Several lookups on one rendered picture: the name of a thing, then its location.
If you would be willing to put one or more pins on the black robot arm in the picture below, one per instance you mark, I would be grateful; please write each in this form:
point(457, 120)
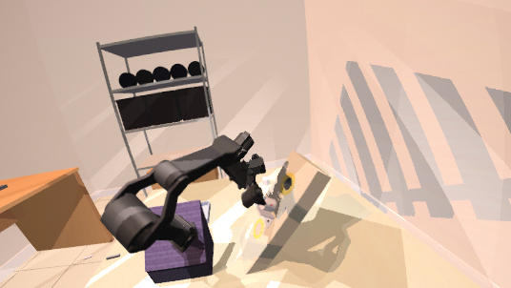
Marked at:
point(137, 228)

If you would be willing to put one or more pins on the pink cylinder with two slots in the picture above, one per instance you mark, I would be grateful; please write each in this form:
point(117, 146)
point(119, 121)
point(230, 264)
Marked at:
point(270, 206)

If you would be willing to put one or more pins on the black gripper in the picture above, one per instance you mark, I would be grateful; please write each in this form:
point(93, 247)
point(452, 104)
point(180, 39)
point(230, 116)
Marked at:
point(253, 194)

